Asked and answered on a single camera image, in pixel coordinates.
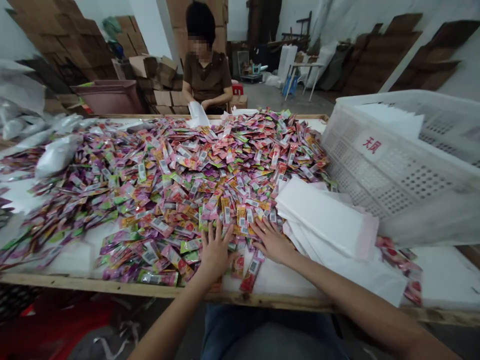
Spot person's right hand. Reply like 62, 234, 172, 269
249, 218, 298, 264

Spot person's left hand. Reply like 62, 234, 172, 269
201, 219, 241, 281

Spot stack of white flat bags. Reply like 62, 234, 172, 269
274, 176, 409, 309

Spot person's legs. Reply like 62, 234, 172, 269
201, 302, 352, 360

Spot pile of colourful snack packets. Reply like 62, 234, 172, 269
0, 106, 340, 294

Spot small heap of red packets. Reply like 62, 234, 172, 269
374, 235, 425, 308

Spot white perforated plastic crate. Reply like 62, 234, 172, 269
319, 89, 480, 249

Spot white bag with opening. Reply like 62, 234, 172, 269
186, 99, 212, 129

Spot blue plastic stool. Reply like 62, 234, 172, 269
281, 74, 302, 98

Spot red plastic basket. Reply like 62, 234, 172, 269
0, 289, 127, 360

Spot white folding table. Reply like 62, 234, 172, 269
284, 62, 325, 103

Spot white bags inside crate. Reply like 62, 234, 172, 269
353, 102, 426, 143

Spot stack of small cardboard boxes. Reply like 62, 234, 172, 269
128, 55, 190, 116

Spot pink plastic tub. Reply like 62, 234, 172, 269
70, 79, 146, 116

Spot heap of silver foil bags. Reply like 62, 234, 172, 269
0, 59, 99, 182

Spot dark brown leaning boards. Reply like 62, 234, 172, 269
335, 13, 480, 99

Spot flattened brown cardboard sheets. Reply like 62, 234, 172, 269
6, 0, 151, 83

